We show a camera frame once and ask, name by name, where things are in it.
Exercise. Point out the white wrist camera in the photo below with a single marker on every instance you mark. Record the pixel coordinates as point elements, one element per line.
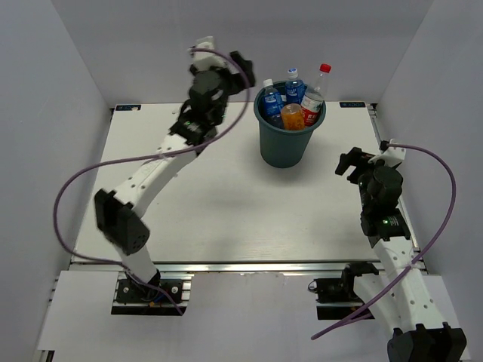
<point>202,60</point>
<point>391,155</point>

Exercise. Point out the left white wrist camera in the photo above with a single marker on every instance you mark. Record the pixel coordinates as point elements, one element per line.
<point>202,60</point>

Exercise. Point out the aluminium table frame rail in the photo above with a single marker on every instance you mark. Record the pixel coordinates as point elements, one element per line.
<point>225,267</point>

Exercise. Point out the blue label bottle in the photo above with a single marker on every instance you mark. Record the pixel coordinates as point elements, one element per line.
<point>273,104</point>
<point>294,87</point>

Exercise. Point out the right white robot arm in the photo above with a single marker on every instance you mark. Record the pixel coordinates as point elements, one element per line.
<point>403,305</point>

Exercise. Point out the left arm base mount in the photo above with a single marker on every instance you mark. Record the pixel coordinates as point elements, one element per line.
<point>134,299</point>

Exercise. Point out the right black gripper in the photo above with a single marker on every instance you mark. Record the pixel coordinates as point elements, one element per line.
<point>354,157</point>

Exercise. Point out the left black logo sticker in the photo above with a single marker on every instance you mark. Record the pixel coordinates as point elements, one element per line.
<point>127,108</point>

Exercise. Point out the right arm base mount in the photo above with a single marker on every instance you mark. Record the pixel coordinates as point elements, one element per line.
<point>335,296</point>

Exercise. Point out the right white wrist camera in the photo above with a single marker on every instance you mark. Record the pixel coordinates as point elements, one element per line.
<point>391,155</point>

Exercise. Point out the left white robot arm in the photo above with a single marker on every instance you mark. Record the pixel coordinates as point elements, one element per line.
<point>119,212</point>

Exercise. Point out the dark green plastic bin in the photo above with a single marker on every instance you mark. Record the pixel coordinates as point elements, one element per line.
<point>282,148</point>

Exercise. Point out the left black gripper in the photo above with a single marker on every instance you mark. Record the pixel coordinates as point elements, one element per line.
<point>245,65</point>

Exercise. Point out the right black logo sticker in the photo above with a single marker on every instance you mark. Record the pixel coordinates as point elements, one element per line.
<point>352,104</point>

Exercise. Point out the orange juice bottle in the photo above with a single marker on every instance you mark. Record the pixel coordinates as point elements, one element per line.
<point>292,117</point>

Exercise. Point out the red label water bottle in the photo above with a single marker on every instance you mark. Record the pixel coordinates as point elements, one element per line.
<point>314,96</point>

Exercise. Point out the black logo sticker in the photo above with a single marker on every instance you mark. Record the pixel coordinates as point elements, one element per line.
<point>127,108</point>
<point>352,104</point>

